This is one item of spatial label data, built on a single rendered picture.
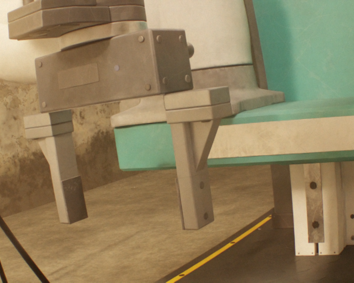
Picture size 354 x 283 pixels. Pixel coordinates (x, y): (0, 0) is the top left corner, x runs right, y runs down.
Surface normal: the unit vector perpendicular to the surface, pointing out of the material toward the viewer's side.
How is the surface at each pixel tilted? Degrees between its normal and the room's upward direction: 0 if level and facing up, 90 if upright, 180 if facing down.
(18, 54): 118
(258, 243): 0
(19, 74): 144
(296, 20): 90
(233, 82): 83
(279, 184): 90
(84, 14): 90
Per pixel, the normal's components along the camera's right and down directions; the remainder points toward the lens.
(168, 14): -0.35, 0.17
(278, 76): -0.55, 0.17
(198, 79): -0.09, 0.04
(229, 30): 0.61, 0.04
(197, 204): 0.82, -0.05
